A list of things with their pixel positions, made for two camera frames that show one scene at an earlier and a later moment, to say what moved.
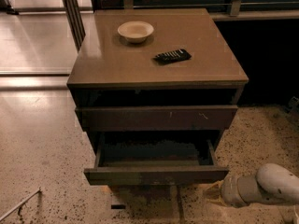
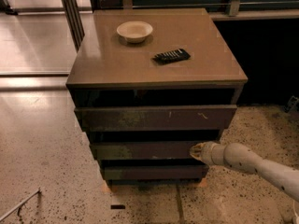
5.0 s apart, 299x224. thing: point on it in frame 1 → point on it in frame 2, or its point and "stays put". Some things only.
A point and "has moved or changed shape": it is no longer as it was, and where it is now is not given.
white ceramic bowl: (135, 31) stays put
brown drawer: (154, 159) has moved or changed shape
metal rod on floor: (7, 213) stays put
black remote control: (172, 56) stays put
